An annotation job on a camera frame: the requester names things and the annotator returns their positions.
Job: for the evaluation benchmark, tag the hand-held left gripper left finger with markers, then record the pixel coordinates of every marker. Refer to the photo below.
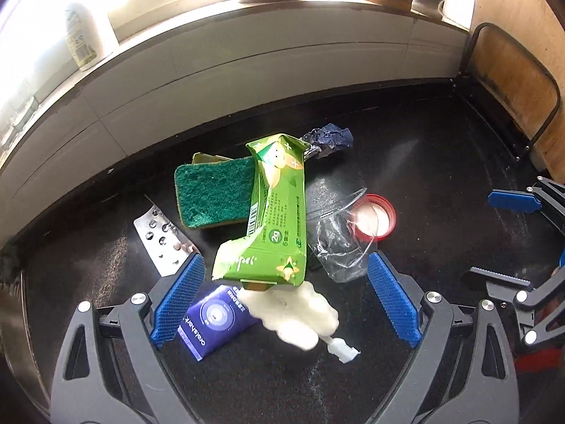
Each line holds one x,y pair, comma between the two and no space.
176,296

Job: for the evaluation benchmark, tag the white tissue wad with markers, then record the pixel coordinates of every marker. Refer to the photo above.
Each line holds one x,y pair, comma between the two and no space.
291,313

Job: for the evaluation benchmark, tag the green scouring sponge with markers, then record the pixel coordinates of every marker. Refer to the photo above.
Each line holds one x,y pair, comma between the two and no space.
212,190

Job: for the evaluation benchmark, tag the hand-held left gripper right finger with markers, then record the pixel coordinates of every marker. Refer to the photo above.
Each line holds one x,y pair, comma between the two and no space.
393,300

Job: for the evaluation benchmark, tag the crumpled blue wrapper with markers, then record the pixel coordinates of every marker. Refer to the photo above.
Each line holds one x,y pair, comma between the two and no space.
331,137

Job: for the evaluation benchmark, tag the small blue box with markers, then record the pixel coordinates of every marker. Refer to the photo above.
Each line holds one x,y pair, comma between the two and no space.
212,322

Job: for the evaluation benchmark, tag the silver blister pack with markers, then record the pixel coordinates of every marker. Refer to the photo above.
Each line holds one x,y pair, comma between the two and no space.
161,236

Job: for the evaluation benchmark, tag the green carton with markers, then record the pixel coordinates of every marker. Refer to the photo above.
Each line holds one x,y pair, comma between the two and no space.
273,212

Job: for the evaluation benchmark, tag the small white plastic piece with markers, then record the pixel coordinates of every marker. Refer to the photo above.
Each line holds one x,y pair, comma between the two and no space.
342,349

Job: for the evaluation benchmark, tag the olive green cardboard piece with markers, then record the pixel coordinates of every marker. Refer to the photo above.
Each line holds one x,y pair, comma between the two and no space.
205,157

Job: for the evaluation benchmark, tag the crushed clear plastic cup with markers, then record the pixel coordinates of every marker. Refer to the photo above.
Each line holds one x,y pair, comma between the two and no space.
335,247

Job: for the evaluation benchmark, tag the dark green cloth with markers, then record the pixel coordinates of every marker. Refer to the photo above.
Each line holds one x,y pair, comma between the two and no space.
9,263

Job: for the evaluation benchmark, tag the wooden chair black metal frame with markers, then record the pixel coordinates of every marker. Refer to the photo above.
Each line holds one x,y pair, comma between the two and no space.
507,75

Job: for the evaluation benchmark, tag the white plastic bottle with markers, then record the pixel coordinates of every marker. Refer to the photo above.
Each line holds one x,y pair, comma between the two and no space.
81,37

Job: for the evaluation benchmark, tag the stainless steel sink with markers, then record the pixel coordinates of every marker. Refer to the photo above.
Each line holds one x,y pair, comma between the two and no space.
22,353

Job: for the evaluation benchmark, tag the red jar lid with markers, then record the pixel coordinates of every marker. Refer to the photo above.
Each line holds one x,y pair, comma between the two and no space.
375,218

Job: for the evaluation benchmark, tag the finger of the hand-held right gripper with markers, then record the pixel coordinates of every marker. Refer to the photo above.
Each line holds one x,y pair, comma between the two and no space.
499,277
514,199

